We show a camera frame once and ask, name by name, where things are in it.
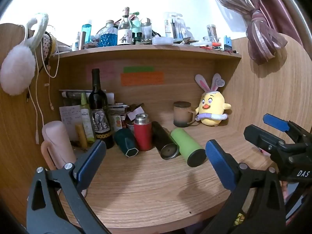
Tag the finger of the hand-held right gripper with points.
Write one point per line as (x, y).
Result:
(276, 123)
(262, 137)

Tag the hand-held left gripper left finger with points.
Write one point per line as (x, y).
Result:
(89, 162)

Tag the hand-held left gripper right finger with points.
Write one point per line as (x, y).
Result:
(219, 165)

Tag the green cylindrical cup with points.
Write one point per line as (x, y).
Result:
(186, 145)

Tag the dark teal hexagonal cup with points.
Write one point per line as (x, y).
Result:
(124, 141)

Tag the yellow tube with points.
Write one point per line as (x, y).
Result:
(81, 136)

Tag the green spray bottle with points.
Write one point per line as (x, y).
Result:
(85, 117)

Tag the fruit print carton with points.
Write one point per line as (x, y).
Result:
(117, 123)

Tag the white note paper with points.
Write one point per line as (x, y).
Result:
(69, 117)

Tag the yellow chick plush toy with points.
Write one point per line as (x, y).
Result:
(211, 107)

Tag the red thermos flask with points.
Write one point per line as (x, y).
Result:
(143, 135)

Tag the dark wine bottle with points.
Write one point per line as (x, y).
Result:
(98, 102)

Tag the black thermos flask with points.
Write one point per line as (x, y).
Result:
(162, 140)

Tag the glass mug with lid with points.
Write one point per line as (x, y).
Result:
(182, 114)

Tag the stack of papers and books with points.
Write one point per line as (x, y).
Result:
(73, 94)

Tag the pink curtain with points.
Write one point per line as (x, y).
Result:
(260, 34)

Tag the small blue box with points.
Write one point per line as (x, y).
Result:
(227, 43)

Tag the pink sticky note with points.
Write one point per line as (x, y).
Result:
(107, 69)

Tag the orange sticky note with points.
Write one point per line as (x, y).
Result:
(142, 78)

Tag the green sticky note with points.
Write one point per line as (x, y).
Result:
(139, 69)

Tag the glass jar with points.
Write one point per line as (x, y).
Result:
(212, 33)

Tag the white fluffy earmuffs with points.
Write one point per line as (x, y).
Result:
(17, 70)

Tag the small white bottle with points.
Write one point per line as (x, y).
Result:
(77, 42)

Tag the dotted headband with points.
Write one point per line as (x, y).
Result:
(47, 45)

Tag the wooden shelf board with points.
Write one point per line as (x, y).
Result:
(146, 51)

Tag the blue liquid glass bottle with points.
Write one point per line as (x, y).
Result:
(108, 39)

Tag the teal tall bottle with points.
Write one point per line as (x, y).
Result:
(86, 35)

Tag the clear bottle with picture label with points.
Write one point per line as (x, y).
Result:
(124, 33)

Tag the white plastic box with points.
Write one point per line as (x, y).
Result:
(162, 40)

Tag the clear plastic organizer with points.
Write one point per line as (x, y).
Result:
(175, 26)

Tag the clear bottle with silver cap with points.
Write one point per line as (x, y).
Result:
(146, 29)

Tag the green pump bottle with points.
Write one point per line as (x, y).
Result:
(136, 24)

